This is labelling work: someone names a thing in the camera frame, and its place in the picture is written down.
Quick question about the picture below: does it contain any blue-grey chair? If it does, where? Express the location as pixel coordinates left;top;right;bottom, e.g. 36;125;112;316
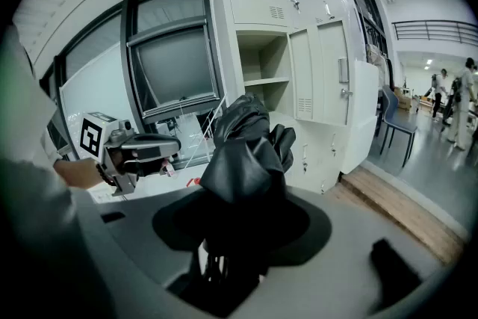
379;84;418;168

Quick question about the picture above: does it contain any dark bead bracelet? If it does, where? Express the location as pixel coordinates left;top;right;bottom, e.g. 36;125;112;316
95;163;116;187

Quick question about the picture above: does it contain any person's grey t-shirt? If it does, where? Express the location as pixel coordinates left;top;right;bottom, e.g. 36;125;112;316
0;24;78;232

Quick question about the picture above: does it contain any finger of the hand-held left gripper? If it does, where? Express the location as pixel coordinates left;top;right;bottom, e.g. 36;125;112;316
110;134;183;177

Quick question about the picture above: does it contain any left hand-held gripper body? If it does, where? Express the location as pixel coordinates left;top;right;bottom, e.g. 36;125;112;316
80;111;138;197

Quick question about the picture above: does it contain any dark framed window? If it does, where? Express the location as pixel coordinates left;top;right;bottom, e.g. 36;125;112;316
39;0;227;126

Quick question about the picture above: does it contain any wooden plank platform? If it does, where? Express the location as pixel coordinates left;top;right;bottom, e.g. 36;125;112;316
338;166;470;266

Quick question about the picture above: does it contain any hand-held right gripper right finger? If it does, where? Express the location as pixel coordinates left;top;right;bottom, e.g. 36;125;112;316
242;187;445;319

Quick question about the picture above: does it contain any dark shelf rack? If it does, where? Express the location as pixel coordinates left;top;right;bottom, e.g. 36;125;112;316
338;0;395;87

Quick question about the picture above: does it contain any dark metal railing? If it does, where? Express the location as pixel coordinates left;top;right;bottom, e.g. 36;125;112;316
391;19;478;46

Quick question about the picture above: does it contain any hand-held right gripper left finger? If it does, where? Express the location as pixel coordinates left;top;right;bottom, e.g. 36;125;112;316
72;185;225;319

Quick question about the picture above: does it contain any cardboard box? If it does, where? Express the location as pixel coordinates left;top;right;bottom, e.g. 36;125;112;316
394;87;412;111

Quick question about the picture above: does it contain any person's left forearm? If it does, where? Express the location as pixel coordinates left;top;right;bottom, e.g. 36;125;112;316
54;156;108;190

